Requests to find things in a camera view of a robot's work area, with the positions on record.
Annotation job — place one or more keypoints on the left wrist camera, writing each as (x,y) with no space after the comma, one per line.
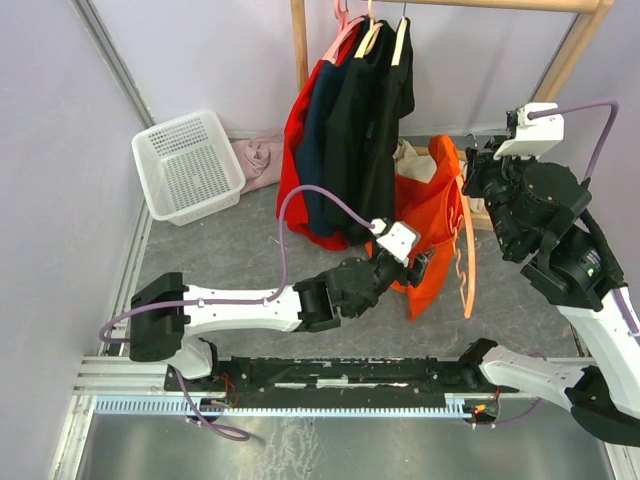
(396,238)

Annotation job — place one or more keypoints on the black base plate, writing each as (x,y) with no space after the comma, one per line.
(327,383)

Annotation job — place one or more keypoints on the black t shirt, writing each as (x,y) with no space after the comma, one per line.
(347,125)
(397,101)

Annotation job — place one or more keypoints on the peach hanger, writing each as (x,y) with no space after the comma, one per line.
(463,247)

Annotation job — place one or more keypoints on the black t shirt left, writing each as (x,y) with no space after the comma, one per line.
(347,125)

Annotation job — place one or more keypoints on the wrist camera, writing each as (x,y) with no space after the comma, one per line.
(396,238)
(532,131)

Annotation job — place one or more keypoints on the red t shirt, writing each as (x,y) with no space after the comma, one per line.
(294,213)

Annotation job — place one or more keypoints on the pink cloth on floor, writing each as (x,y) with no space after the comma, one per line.
(260,159)

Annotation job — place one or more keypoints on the aluminium frame rail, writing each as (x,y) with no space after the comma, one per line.
(532,441)

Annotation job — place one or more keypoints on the white plastic basket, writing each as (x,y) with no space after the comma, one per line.
(187,168)

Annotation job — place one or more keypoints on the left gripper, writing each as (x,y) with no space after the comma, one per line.
(413,275)

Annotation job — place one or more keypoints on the orange t shirt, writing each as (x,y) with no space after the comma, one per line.
(432,208)

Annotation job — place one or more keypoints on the navy blue t shirt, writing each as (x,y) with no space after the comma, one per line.
(310,155)

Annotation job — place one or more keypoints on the wooden clothes rack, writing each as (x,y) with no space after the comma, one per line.
(472,58)

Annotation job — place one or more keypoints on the cream hanger left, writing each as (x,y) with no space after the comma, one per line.
(369,39)

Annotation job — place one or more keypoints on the pink hanger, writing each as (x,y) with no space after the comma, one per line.
(346,26)

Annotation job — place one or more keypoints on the cream hanger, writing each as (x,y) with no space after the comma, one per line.
(402,33)
(369,39)

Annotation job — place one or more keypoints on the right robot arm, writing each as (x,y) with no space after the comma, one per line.
(540,218)

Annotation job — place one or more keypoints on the corner aluminium profile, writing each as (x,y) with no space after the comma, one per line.
(90,16)

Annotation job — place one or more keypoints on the cream hanger right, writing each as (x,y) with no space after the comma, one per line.
(402,33)

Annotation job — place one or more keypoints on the beige cloth in rack base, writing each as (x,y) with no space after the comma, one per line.
(410,164)

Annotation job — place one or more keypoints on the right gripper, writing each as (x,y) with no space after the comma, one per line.
(480,163)

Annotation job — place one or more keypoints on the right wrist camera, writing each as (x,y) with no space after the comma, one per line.
(532,131)

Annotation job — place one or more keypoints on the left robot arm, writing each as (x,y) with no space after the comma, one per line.
(172,319)

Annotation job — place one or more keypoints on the black t shirt right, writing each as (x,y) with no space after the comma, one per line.
(397,101)

